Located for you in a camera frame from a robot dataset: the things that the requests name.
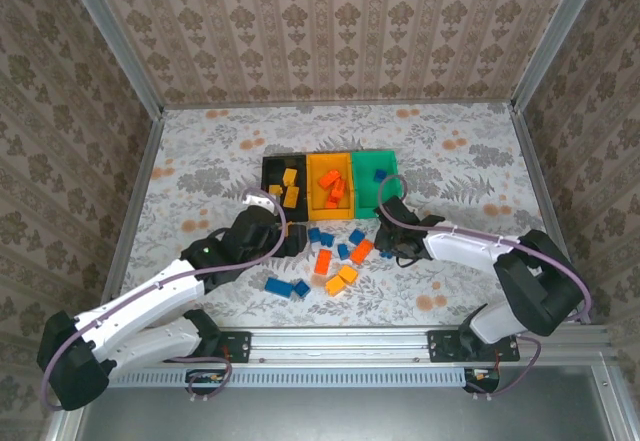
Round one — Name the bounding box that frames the long blue lego brick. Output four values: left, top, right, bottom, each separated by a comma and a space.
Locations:
264, 276, 295, 298

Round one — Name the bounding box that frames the black plastic bin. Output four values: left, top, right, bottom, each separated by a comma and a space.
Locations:
261, 153, 310, 222

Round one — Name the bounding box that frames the orange plastic bin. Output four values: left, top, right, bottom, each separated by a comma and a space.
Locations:
305, 151, 356, 222

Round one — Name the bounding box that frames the green plastic bin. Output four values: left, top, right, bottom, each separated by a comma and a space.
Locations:
350, 149, 400, 220

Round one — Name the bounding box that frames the floral table cover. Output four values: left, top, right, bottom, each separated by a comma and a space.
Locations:
122, 103, 576, 330

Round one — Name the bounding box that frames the black connector box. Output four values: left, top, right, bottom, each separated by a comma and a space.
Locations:
463, 367, 502, 394
185, 368, 225, 396

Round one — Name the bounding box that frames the grey metal sheet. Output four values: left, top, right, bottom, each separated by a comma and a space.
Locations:
47, 364, 632, 441

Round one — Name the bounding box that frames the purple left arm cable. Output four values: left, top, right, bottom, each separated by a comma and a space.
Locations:
39, 188, 290, 412

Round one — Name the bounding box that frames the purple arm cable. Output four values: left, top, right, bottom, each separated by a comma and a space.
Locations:
39, 188, 290, 412
376, 174, 594, 323

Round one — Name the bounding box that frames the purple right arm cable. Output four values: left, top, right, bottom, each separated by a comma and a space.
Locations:
376, 174, 594, 323

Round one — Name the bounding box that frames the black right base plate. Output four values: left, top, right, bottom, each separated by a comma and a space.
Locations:
427, 330, 521, 364

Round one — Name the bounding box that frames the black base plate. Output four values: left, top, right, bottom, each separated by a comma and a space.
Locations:
218, 330, 253, 364
427, 330, 521, 364

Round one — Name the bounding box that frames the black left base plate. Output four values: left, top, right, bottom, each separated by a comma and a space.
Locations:
218, 330, 253, 364

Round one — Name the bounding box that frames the aluminium mounting rail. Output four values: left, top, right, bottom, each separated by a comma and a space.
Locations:
249, 329, 431, 364

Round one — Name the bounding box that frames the aluminium side rail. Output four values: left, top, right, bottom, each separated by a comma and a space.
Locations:
101, 109, 165, 308
508, 101, 592, 323

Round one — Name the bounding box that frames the slotted grey cable duct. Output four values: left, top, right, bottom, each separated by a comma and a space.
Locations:
108, 366, 467, 389

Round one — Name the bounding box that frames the thin aluminium back rail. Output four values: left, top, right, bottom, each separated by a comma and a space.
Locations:
162, 100, 516, 111

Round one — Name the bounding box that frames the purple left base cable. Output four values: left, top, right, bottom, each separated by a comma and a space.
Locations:
162, 354, 234, 405

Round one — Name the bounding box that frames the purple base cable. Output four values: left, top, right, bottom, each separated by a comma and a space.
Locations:
465, 335, 542, 398
162, 354, 234, 405

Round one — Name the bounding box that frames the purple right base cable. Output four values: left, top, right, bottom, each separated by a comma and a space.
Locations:
465, 335, 542, 398

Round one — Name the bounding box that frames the aluminium frame post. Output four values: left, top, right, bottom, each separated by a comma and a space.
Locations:
58, 0, 165, 118
510, 0, 610, 112

